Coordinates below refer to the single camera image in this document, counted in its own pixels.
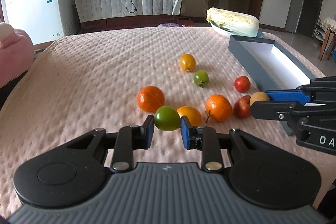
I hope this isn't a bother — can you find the white chest freezer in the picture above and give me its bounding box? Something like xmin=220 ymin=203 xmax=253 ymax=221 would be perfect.
xmin=5 ymin=0 xmax=80 ymax=45

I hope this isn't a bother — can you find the small red apple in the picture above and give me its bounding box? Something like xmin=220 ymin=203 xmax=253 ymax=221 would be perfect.
xmin=234 ymin=76 xmax=251 ymax=93

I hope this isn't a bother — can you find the small green tomato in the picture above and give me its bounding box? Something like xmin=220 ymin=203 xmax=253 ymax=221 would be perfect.
xmin=193 ymin=70 xmax=210 ymax=88

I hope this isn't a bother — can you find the cabinet with white cloth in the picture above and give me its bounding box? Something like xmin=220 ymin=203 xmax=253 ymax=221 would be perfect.
xmin=75 ymin=0 xmax=182 ymax=29

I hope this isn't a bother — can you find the wrinkled red apple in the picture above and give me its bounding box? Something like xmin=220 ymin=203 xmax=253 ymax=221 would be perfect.
xmin=234 ymin=95 xmax=251 ymax=119

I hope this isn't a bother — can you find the yellow orange tomato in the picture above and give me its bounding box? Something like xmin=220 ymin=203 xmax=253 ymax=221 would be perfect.
xmin=177 ymin=106 xmax=202 ymax=126

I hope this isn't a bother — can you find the tan longan fruit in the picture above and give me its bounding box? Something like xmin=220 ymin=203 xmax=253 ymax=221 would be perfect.
xmin=249 ymin=92 xmax=270 ymax=106

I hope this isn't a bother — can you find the pink plush toy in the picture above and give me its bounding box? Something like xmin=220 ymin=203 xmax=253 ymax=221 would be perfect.
xmin=0 ymin=23 xmax=34 ymax=88

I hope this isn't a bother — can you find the pink quilted tablecloth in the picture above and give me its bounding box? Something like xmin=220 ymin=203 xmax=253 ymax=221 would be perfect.
xmin=1 ymin=27 xmax=335 ymax=223

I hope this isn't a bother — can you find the large orange mandarin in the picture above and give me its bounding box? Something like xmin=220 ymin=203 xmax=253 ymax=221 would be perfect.
xmin=137 ymin=86 xmax=165 ymax=113

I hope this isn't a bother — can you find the napa cabbage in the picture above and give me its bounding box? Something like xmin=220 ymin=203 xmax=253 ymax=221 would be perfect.
xmin=206 ymin=7 xmax=259 ymax=38

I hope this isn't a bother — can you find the grey refrigerator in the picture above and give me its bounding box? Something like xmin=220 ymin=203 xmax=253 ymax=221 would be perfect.
xmin=285 ymin=0 xmax=304 ymax=33

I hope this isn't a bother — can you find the orange mandarin with stem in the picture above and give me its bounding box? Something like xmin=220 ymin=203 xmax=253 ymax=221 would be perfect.
xmin=205 ymin=94 xmax=234 ymax=123

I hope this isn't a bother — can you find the purple plastic object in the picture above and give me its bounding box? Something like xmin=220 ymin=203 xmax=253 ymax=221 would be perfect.
xmin=158 ymin=23 xmax=180 ymax=28

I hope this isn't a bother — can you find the grey white cardboard box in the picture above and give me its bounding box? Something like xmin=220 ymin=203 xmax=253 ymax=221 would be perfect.
xmin=228 ymin=35 xmax=315 ymax=136

